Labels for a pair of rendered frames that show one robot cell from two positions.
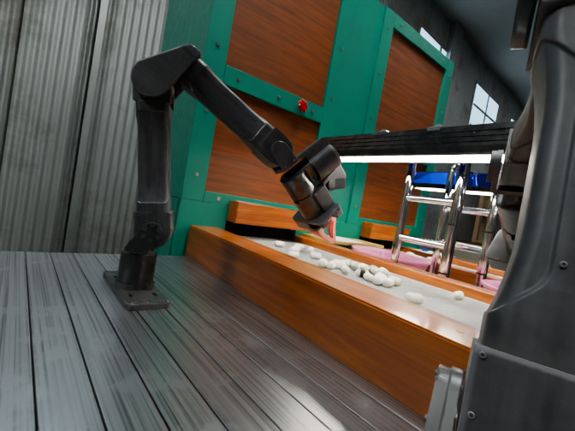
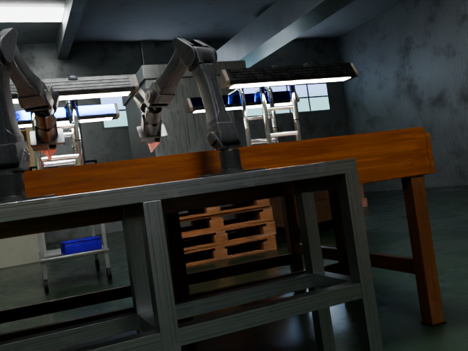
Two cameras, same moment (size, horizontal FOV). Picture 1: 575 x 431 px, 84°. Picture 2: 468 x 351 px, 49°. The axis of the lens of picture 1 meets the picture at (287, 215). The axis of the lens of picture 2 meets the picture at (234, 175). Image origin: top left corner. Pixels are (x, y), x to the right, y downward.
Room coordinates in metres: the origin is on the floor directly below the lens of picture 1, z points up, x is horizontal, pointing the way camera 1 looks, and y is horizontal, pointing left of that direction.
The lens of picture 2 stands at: (-0.32, 1.32, 0.64)
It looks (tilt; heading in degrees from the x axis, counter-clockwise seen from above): 1 degrees up; 287
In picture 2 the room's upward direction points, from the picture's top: 8 degrees counter-clockwise
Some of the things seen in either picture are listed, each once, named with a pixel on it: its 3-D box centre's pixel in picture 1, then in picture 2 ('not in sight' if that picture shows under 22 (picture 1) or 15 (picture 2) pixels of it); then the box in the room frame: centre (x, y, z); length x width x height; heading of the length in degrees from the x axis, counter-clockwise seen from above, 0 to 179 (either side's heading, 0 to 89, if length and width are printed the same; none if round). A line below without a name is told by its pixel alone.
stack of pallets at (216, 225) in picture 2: not in sight; (204, 214); (1.46, -3.28, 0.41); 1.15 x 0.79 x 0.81; 38
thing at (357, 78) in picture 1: (315, 118); not in sight; (1.59, -0.05, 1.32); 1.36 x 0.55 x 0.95; 128
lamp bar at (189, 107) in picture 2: not in sight; (244, 100); (0.38, -1.29, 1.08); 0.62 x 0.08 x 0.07; 38
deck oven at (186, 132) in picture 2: not in sight; (189, 156); (2.49, -5.66, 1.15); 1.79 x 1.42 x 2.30; 128
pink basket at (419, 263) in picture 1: (387, 267); not in sight; (1.12, -0.37, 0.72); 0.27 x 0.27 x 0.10
